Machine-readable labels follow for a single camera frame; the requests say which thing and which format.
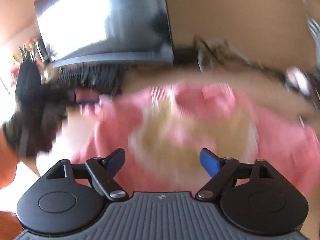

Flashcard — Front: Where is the black keyboard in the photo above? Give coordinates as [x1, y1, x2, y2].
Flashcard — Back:
[50, 64, 126, 96]

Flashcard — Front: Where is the pink ribbed knit garment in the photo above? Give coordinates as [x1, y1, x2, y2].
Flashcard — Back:
[71, 82, 319, 194]

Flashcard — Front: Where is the black cable bundle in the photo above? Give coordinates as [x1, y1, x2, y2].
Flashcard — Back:
[172, 35, 320, 111]

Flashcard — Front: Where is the orange flower decoration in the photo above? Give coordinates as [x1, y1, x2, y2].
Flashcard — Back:
[10, 38, 36, 86]

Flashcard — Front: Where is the white cable tie wrap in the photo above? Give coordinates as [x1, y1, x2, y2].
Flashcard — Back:
[285, 67, 311, 96]

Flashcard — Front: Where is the black computer monitor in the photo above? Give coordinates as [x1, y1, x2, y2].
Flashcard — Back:
[34, 0, 174, 67]

